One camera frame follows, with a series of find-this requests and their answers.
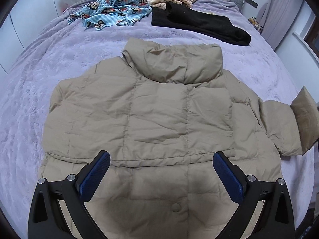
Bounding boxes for beige puffer jacket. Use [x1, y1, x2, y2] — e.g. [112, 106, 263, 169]
[39, 38, 318, 238]

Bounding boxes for lavender plush bedspread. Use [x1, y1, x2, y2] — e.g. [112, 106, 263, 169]
[0, 0, 315, 239]

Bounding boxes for dark framed window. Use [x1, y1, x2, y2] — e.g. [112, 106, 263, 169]
[304, 12, 318, 57]

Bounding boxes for black folded garment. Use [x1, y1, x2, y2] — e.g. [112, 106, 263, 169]
[151, 2, 251, 46]

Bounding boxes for lavender curtain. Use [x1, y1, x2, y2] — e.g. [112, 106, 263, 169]
[256, 0, 303, 50]

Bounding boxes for white wardrobe doors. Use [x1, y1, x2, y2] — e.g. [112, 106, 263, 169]
[1, 0, 58, 75]

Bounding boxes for blue monkey print garment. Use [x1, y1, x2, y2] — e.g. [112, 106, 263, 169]
[68, 0, 152, 31]

